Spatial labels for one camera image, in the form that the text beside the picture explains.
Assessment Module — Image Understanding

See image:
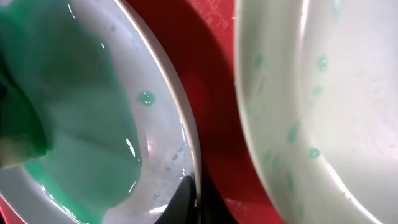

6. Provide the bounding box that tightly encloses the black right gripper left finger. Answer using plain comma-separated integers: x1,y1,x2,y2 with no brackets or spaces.
155,176,196,224

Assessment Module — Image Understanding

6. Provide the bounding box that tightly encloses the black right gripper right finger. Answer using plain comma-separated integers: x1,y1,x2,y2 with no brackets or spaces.
201,176,238,224

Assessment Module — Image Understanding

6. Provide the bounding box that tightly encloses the white plate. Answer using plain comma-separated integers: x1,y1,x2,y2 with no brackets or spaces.
234,0,397,223

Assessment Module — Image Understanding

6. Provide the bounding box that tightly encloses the green and yellow sponge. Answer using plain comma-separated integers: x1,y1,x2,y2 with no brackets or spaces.
1,7,53,169

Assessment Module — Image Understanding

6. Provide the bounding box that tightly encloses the red plastic tray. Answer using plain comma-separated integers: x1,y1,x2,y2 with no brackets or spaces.
0,0,285,224

